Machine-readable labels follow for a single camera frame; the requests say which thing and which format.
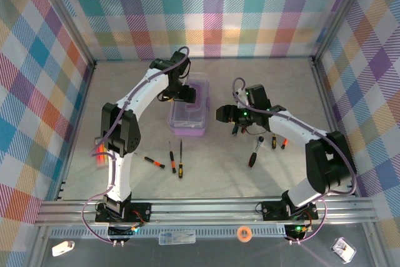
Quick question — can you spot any black controller board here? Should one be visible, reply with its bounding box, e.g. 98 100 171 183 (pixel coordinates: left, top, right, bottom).
107 225 140 246
283 223 313 244

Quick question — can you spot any slotted grey cable duct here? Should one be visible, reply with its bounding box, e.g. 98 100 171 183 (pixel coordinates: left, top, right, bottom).
49 225 287 240

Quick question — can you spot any ratchet wrench red black handle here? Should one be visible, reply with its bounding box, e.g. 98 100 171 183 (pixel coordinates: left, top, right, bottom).
248 136 265 168

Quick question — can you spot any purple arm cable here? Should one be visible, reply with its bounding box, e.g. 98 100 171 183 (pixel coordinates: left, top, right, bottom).
81 46 191 244
232 76 359 245

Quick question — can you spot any aluminium left corner post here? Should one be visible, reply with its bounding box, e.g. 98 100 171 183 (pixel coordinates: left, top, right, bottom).
31 0 96 68

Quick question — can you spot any small white plastic object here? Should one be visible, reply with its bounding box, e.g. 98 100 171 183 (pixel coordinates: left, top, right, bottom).
51 240 76 257

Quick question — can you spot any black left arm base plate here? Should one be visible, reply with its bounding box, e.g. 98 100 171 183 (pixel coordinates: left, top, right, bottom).
95 203 153 223

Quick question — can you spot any black left controller board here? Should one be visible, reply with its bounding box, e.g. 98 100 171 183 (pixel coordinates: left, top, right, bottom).
107 225 140 246

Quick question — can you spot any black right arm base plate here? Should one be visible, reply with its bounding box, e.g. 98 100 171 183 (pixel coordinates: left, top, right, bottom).
261 201 319 221

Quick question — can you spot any aluminium right side rail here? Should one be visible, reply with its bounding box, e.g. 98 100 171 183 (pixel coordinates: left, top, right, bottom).
311 60 359 196

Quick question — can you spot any aluminium corner post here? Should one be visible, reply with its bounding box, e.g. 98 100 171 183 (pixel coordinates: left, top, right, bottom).
31 0 96 68
311 0 376 63

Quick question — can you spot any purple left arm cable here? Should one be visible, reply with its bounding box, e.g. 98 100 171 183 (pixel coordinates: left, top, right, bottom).
81 46 191 244

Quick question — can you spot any purple toolbox with clear lid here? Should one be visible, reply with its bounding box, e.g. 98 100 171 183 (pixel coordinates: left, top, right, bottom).
168 72 211 138

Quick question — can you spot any long orange black screwdriver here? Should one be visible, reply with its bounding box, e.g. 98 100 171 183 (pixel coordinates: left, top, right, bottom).
168 141 176 174

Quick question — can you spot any clear plastic label plate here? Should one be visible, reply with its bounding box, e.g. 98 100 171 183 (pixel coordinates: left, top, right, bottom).
158 230 197 246

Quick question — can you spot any pack of coloured highlighters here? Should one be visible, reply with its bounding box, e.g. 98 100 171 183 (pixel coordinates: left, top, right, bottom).
93 144 111 168

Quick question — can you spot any orange tape roll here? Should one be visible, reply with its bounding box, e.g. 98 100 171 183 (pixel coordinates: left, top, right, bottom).
236 226 253 243

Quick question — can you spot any small clear plastic case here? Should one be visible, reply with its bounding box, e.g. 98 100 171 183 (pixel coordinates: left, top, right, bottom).
330 237 358 264

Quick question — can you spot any black right controller board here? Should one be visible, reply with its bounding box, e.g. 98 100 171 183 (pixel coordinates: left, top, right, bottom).
283 223 313 244

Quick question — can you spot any aluminium right corner post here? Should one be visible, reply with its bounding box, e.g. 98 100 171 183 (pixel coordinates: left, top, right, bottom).
311 0 376 63

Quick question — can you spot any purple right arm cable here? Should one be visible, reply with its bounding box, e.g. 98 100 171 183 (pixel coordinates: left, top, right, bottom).
232 76 359 245

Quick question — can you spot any aluminium left side rail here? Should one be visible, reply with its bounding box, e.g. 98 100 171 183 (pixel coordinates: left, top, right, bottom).
54 60 96 201

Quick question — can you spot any aluminium mounting rail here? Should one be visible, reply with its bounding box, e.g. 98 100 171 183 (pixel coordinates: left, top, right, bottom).
34 198 381 227

